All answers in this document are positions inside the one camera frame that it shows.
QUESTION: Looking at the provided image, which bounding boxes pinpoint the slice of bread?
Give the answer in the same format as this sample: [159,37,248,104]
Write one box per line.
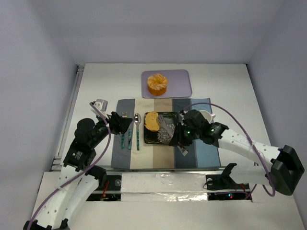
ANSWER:
[145,111,160,132]

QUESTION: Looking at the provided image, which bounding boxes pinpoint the orange bundt cake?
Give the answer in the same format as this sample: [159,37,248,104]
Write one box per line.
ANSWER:
[147,73,168,96]

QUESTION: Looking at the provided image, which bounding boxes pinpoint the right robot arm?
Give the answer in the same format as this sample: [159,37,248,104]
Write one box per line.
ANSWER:
[169,110,305,196]

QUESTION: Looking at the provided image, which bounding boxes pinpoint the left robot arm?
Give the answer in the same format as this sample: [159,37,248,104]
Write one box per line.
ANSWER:
[24,112,132,230]

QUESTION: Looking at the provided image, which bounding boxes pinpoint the black floral square plate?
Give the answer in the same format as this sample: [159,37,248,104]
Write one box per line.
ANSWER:
[143,112,178,145]

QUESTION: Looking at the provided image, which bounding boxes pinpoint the striped cloth placemat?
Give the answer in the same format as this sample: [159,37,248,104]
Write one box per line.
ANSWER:
[111,98,221,169]

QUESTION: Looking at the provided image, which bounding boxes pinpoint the white ceramic mug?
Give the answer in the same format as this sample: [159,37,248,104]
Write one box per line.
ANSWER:
[199,110,216,123]

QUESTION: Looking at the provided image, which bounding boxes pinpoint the lavender serving tray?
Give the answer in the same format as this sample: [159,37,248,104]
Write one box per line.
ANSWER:
[141,69,192,99]

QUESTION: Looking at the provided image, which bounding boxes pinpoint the foil covered front panel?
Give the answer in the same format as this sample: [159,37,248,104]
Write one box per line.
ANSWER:
[120,173,208,202]

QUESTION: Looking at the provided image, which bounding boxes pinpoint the fork with teal handle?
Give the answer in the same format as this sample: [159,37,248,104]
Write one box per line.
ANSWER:
[120,111,128,150]

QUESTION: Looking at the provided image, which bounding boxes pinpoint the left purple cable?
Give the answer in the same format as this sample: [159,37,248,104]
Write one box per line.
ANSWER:
[25,102,112,230]

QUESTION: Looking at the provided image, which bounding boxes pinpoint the spoon with teal handle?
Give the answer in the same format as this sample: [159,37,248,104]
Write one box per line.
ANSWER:
[134,113,142,150]

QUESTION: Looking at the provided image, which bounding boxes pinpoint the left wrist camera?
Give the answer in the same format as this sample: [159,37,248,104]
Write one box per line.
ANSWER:
[91,99,108,118]

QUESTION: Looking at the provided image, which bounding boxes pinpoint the aluminium frame rail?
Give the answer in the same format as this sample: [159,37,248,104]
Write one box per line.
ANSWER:
[49,65,85,172]

